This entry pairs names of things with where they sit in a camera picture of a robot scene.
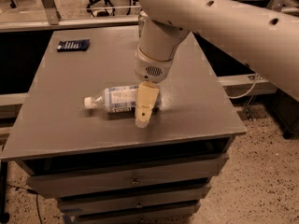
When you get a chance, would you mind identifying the dark blue calculator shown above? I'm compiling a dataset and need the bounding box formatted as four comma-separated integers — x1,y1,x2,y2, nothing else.
57,39,90,52

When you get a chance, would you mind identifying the grey drawer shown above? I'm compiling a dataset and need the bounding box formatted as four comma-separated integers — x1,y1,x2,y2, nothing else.
62,200,202,224
58,183,211,217
28,153,228,198

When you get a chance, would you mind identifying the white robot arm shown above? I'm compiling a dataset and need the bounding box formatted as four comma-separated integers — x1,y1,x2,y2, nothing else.
135,0,299,128

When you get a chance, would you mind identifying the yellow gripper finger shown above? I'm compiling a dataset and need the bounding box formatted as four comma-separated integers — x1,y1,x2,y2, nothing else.
135,81,160,128

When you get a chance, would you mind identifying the bottom grey drawer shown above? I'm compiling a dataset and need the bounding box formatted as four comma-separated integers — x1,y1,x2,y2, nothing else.
62,200,202,224

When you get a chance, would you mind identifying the white cable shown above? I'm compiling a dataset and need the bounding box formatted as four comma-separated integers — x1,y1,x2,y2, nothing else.
228,73,260,100

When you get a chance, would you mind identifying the grey drawer cabinet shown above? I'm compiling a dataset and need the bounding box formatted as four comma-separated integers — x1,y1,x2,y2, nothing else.
0,23,248,224

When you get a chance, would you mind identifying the top grey drawer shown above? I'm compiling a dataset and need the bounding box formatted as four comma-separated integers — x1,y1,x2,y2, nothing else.
28,153,228,198

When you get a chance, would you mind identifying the black floor cable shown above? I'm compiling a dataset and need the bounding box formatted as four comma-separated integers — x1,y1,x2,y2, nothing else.
7,184,44,224

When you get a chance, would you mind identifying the middle grey drawer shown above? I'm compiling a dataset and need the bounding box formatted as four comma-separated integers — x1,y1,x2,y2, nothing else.
58,183,211,217

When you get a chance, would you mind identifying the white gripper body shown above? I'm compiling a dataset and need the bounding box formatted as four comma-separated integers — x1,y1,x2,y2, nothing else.
135,47,174,83

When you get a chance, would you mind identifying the metal railing frame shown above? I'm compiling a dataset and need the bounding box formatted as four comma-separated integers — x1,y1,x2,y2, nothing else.
0,0,299,33

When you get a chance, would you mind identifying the clear plastic water bottle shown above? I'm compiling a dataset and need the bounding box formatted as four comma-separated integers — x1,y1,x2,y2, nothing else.
84,85,138,113

